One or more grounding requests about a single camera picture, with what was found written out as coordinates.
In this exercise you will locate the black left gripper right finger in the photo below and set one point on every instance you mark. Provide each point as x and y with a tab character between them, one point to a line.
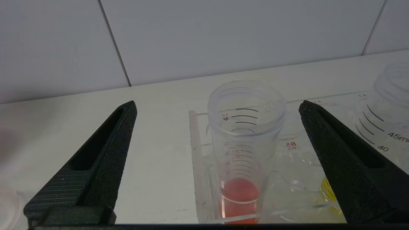
348	172

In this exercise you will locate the test tube with red pigment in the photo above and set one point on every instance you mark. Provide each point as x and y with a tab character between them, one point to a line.
239	195

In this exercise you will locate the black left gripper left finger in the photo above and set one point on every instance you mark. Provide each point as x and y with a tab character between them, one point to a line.
102	159

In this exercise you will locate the clear acrylic test tube rack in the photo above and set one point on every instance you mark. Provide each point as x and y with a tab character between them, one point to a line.
297	195

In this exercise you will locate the test tube with yellow pigment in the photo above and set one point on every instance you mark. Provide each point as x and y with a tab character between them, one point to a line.
389	127

